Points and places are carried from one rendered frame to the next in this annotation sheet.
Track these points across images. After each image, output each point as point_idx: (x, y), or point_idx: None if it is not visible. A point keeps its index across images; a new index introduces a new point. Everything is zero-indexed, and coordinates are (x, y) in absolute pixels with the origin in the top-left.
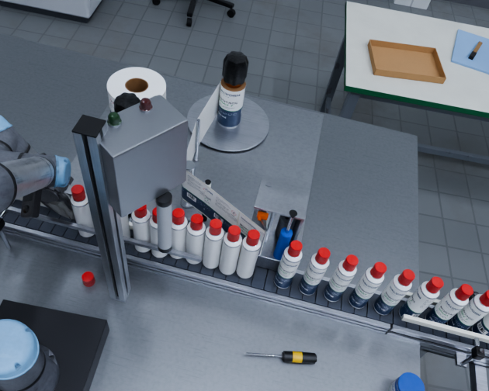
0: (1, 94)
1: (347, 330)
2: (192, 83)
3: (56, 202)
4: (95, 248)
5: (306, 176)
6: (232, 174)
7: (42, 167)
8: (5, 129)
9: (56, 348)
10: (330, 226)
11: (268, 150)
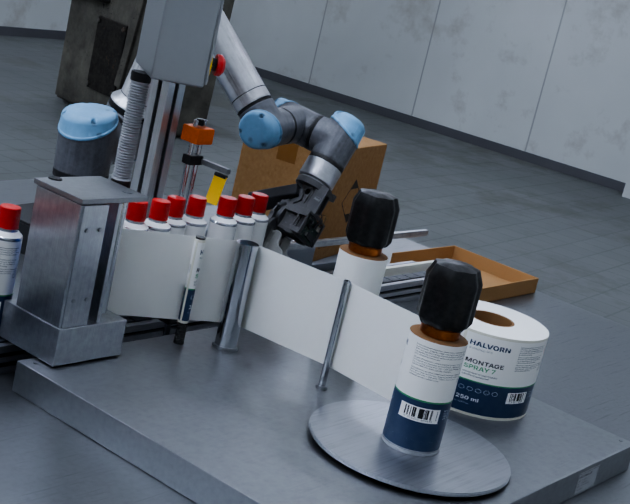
0: (588, 373)
1: None
2: (564, 472)
3: None
4: None
5: (179, 445)
6: (254, 394)
7: (236, 68)
8: (335, 121)
9: None
10: (36, 450)
11: (292, 448)
